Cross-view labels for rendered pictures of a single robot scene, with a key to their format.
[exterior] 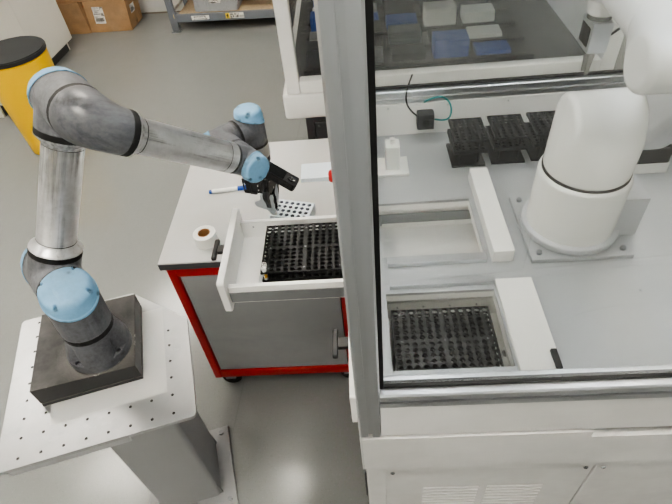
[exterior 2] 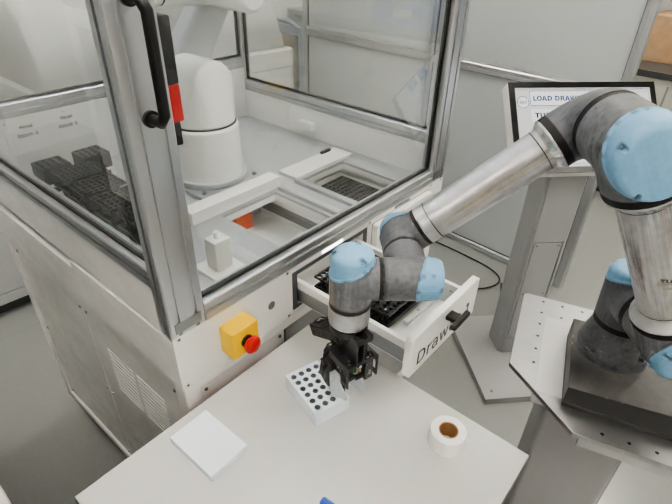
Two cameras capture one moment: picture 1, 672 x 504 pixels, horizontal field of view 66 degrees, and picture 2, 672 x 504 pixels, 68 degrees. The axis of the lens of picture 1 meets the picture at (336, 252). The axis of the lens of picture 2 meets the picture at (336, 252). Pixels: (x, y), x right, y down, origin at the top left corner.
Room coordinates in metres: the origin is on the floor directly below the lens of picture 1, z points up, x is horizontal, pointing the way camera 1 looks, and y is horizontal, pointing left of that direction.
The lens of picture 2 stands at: (1.83, 0.56, 1.62)
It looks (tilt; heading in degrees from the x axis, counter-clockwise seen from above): 34 degrees down; 215
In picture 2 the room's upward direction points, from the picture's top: 2 degrees clockwise
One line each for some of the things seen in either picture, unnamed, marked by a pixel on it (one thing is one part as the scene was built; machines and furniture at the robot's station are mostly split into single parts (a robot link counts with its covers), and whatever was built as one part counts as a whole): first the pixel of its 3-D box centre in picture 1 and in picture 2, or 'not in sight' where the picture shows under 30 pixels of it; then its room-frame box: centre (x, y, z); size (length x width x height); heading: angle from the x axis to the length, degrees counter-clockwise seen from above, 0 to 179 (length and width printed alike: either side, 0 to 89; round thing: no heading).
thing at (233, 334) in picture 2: not in sight; (240, 336); (1.30, -0.05, 0.88); 0.07 x 0.05 x 0.07; 175
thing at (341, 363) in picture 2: (259, 172); (350, 347); (1.26, 0.20, 0.95); 0.09 x 0.08 x 0.12; 70
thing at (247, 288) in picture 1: (310, 255); (368, 288); (0.98, 0.07, 0.86); 0.40 x 0.26 x 0.06; 85
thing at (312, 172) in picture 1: (319, 171); (208, 443); (1.48, 0.03, 0.77); 0.13 x 0.09 x 0.02; 86
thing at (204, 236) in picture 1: (205, 237); (447, 436); (1.19, 0.40, 0.78); 0.07 x 0.07 x 0.04
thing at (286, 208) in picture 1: (293, 213); (316, 391); (1.26, 0.12, 0.78); 0.12 x 0.08 x 0.04; 70
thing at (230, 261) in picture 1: (232, 257); (442, 323); (1.00, 0.28, 0.87); 0.29 x 0.02 x 0.11; 175
